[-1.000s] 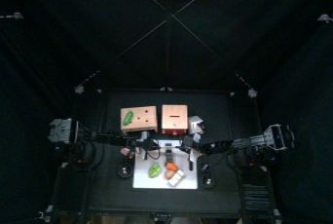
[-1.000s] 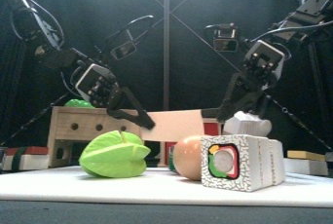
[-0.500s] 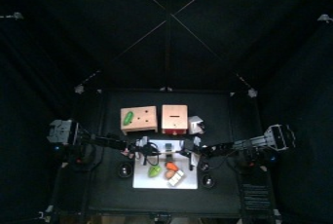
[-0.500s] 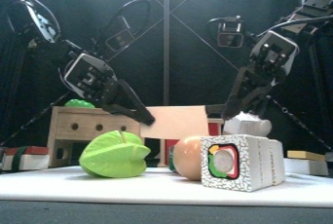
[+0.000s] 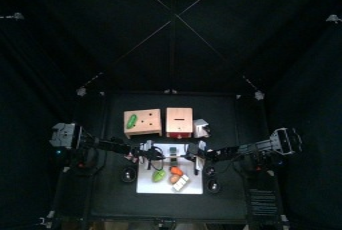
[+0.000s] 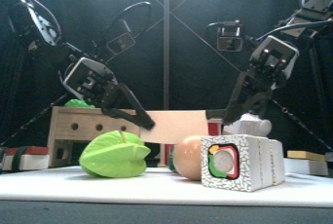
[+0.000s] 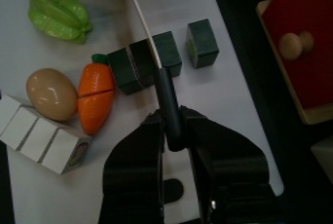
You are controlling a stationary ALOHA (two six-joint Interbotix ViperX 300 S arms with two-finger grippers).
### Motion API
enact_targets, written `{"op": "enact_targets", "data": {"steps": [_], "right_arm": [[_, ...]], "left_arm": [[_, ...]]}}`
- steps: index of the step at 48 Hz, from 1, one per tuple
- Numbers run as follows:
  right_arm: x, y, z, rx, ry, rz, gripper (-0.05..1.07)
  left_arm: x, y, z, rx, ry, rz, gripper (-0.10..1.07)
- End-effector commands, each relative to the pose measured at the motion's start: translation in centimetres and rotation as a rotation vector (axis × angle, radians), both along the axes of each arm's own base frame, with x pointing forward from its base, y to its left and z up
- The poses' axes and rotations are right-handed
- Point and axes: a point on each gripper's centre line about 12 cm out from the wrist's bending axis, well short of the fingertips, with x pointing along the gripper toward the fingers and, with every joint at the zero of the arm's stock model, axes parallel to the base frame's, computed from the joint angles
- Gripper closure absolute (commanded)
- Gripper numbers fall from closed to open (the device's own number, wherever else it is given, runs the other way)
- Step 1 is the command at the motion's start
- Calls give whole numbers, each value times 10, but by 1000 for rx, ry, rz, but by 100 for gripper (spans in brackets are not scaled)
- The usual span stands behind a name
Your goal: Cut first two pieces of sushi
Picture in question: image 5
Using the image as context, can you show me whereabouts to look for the black round bowl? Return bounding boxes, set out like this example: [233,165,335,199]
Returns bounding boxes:
[120,167,137,184]
[204,178,221,194]

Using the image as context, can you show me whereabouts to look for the white cutting board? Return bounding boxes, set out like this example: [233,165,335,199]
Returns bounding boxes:
[134,142,204,195]

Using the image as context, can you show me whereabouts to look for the orange toy carrot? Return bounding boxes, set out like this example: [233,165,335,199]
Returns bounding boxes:
[169,166,184,177]

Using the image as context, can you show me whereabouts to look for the wooden shape sorter box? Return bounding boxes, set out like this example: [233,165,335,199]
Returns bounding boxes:
[122,108,162,140]

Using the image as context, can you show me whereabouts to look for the green oval toy piece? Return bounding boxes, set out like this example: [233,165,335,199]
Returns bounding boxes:
[125,114,138,130]

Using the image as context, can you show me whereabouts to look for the red drawer with wooden knob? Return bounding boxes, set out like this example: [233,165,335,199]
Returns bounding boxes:
[166,131,193,140]

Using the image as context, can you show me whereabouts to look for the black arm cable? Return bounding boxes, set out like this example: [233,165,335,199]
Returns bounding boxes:
[65,147,109,177]
[228,153,279,177]

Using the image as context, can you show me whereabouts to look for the wooden drawer box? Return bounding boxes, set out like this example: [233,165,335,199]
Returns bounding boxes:
[164,107,194,139]

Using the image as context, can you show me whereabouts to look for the black printed sheet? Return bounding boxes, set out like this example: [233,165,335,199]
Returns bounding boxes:
[245,187,280,222]

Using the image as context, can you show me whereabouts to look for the green toy bell pepper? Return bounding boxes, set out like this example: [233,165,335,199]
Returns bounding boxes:
[150,168,166,184]

